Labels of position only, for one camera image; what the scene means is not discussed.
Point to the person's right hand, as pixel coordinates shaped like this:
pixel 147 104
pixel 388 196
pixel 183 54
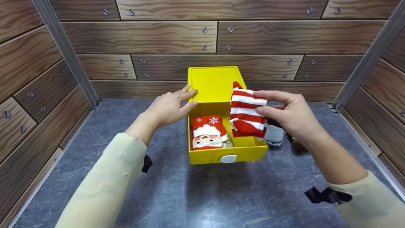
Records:
pixel 295 115

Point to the person's left hand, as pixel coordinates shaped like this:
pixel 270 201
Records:
pixel 164 109

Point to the person's right thumb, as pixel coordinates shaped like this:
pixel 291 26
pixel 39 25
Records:
pixel 265 111

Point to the person's left middle finger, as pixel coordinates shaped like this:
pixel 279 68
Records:
pixel 183 88

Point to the person's right index finger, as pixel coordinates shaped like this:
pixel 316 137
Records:
pixel 272 94

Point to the person's left thumb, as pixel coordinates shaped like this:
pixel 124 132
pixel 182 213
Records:
pixel 190 106

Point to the person's left index finger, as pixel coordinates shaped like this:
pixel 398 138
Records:
pixel 190 94

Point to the red white striped sock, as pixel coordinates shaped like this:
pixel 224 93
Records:
pixel 246 122

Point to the yellow drawer box case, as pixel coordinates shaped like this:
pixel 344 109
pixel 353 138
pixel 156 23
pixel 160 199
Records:
pixel 213 82

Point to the person's right forearm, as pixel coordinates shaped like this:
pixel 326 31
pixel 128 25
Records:
pixel 341 167

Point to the person's left forearm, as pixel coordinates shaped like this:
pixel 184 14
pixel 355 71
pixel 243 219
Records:
pixel 107 180

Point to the grey sock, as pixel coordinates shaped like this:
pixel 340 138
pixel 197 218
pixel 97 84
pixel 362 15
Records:
pixel 274 135

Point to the red santa print sock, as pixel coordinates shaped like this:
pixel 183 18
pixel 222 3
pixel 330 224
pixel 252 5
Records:
pixel 207 131

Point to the dark sock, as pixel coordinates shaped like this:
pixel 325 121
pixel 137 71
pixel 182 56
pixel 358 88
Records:
pixel 296 145

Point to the black wrist band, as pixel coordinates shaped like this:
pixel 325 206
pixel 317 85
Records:
pixel 327 195
pixel 146 164

